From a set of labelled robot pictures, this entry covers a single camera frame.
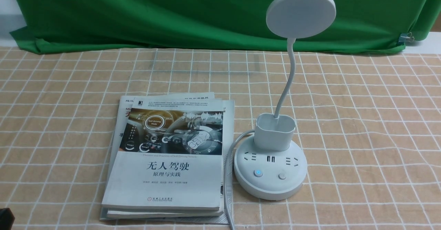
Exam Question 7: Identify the white desk lamp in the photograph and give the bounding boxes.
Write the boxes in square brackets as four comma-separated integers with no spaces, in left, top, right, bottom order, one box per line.
[233,0,337,201]

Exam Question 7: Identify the self-driving textbook top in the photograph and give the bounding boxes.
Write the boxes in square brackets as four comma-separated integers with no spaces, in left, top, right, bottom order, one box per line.
[102,96,225,211]

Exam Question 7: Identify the green backdrop cloth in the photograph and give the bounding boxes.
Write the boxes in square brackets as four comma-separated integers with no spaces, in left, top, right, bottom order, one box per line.
[11,0,440,54]

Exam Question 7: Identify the white book underneath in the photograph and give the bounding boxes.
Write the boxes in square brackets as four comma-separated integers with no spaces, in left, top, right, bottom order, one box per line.
[99,96,235,225]

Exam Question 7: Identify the tan checkered tablecloth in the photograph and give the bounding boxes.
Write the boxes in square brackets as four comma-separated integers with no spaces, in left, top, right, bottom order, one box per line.
[0,48,441,230]

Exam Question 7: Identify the metal binder clip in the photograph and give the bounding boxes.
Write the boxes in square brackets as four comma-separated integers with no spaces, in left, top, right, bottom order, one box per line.
[397,32,414,45]

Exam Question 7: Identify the black object at corner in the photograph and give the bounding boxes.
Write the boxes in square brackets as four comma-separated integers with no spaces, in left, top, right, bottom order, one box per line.
[0,208,15,230]

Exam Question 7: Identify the white lamp power cable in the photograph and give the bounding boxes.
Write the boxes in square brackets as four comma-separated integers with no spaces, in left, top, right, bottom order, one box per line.
[223,130,256,230]

